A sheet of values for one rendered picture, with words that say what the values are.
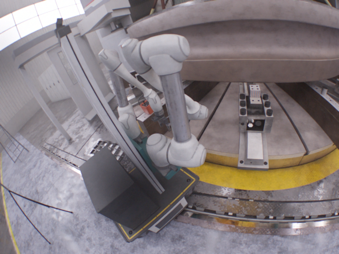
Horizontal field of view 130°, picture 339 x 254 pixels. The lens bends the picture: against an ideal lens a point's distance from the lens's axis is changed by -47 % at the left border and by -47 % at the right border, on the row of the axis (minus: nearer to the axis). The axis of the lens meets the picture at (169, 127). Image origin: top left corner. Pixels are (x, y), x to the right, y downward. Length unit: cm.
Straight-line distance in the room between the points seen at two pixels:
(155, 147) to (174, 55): 55
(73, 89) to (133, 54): 367
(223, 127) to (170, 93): 130
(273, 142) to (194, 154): 114
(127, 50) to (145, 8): 472
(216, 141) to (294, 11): 164
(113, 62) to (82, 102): 334
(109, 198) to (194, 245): 97
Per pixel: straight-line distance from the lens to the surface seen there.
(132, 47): 71
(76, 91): 434
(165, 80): 67
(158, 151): 92
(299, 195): 192
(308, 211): 191
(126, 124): 129
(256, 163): 148
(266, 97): 171
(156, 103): 129
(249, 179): 182
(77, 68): 75
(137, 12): 557
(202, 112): 101
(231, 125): 192
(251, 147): 149
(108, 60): 115
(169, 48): 61
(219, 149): 165
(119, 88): 137
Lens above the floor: 160
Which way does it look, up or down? 38 degrees down
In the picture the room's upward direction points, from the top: 21 degrees counter-clockwise
